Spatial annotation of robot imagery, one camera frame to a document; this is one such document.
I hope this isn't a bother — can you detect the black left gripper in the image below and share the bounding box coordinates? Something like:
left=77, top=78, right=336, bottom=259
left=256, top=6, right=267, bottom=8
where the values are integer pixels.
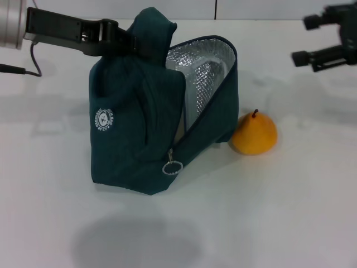
left=23, top=7, right=166, bottom=67

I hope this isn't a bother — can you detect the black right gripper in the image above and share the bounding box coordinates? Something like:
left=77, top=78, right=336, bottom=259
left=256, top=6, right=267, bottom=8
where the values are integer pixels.
left=291, top=3, right=357, bottom=73

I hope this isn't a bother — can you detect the dark teal insulated lunch bag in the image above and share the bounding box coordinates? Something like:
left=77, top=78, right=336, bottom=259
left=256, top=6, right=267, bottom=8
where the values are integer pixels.
left=88, top=7, right=240, bottom=198

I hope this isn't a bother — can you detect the orange pear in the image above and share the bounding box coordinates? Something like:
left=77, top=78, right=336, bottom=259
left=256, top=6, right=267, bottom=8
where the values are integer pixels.
left=231, top=108, right=278, bottom=155

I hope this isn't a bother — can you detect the black cable with silver plug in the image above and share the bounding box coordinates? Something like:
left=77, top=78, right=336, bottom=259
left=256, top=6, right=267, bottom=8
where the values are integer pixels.
left=0, top=41, right=42, bottom=78

